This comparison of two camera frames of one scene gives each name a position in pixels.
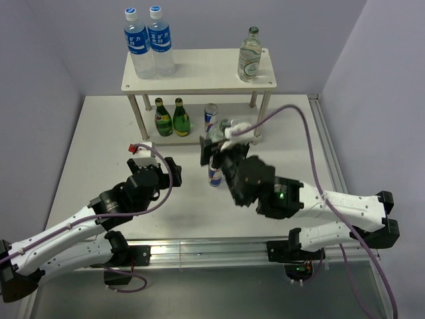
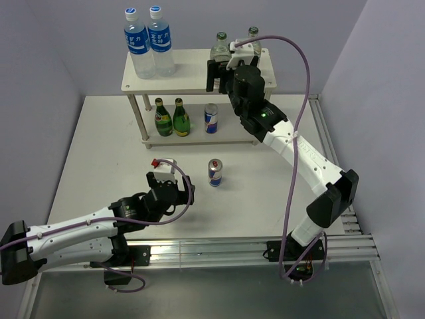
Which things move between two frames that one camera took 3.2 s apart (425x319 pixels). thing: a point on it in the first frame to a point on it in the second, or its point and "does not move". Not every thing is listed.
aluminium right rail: x=331 y=156 does not move
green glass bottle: x=163 y=125 does not move
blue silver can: x=210 y=115 does not move
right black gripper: x=206 y=149 to x=216 y=70
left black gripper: x=175 y=171 to x=182 y=196
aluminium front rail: x=187 y=254 does not move
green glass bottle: x=181 y=123 does not move
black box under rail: x=111 y=278 does not move
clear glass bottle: x=216 y=133 to x=220 y=50
